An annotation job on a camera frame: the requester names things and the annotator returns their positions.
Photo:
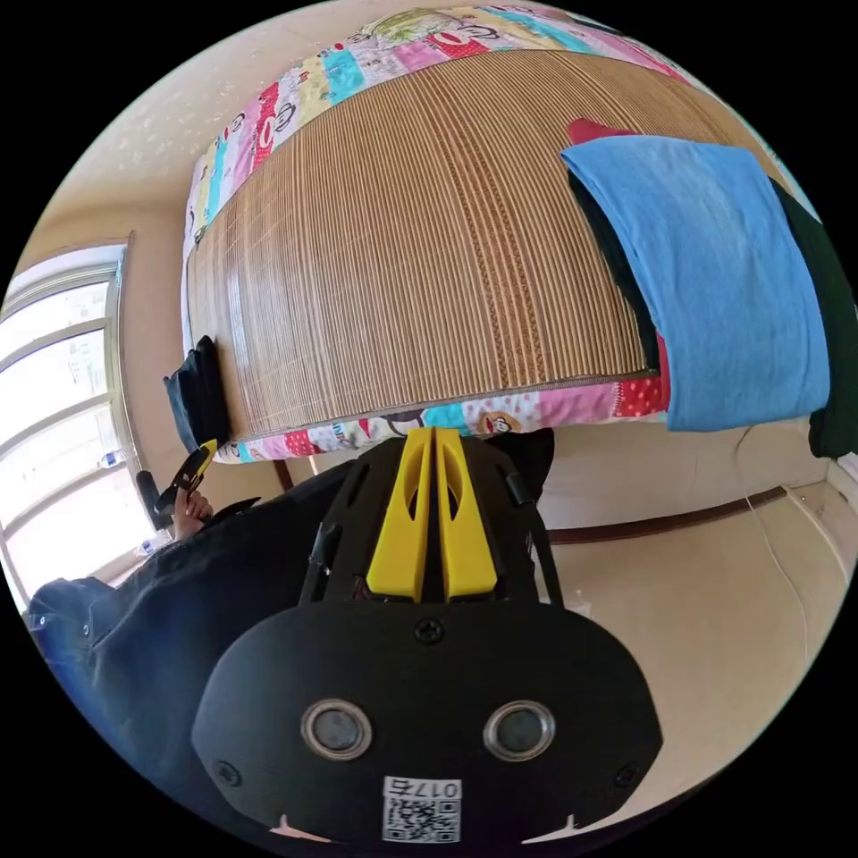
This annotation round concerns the window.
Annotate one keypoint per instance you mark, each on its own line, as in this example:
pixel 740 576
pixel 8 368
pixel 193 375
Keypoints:
pixel 60 402

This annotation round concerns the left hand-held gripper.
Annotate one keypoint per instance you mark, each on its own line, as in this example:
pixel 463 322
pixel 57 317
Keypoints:
pixel 181 481

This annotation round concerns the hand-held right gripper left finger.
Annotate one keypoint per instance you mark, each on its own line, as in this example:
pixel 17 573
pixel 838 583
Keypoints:
pixel 402 536

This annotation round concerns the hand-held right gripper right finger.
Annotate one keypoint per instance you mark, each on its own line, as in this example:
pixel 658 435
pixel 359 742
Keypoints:
pixel 469 543

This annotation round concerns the person's left hand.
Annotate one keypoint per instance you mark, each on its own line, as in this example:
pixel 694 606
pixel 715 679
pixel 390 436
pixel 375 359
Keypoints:
pixel 194 513

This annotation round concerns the bed with woven mat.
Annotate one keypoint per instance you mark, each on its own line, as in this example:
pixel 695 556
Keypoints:
pixel 415 255

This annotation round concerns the pile of clothes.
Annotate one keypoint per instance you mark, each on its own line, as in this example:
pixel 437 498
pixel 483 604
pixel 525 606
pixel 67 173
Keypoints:
pixel 704 268

